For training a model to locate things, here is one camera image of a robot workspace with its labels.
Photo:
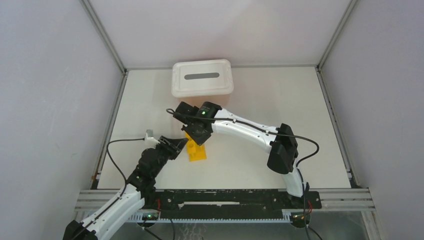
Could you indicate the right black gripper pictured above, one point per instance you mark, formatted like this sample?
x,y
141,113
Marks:
x,y
199,139

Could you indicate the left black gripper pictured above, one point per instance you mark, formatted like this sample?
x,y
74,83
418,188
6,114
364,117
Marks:
x,y
175,145

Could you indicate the yellow test tube rack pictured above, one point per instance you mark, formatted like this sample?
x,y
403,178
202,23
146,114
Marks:
x,y
195,152

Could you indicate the pink plastic storage bin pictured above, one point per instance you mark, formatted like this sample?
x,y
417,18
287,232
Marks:
x,y
221,100

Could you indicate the translucent white bin lid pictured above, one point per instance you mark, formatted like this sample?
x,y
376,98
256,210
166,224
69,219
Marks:
x,y
202,78

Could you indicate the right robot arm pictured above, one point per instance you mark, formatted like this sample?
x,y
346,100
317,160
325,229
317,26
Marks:
x,y
278,142

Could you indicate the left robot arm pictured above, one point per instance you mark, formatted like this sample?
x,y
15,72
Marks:
x,y
138,188

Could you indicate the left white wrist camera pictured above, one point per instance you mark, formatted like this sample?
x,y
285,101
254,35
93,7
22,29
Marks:
x,y
149,138

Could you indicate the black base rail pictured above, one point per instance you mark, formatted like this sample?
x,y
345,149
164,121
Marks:
x,y
229,204

